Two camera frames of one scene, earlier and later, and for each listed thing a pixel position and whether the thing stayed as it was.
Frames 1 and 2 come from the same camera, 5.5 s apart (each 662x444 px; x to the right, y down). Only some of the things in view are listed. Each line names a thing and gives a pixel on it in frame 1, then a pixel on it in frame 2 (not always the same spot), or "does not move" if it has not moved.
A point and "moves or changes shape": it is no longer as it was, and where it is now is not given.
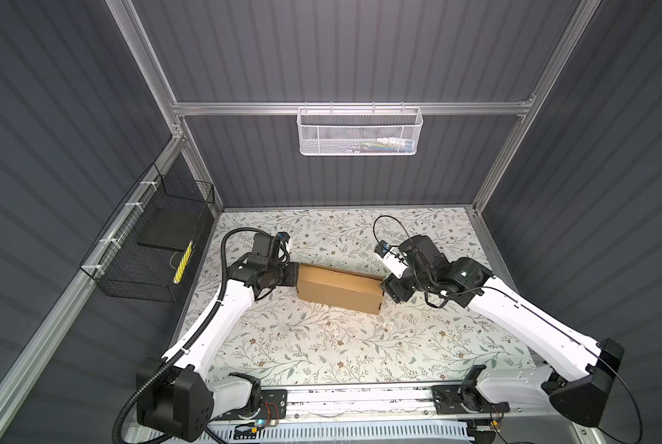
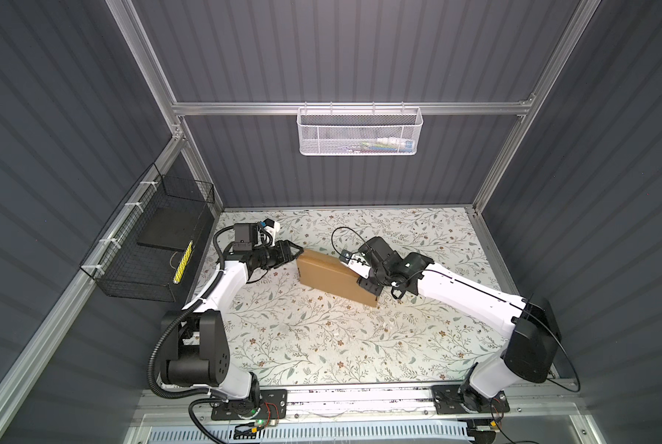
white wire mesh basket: (359, 131) does not move
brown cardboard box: (339, 289) moves or changes shape
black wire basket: (143, 252) does not move
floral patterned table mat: (290, 340) does not move
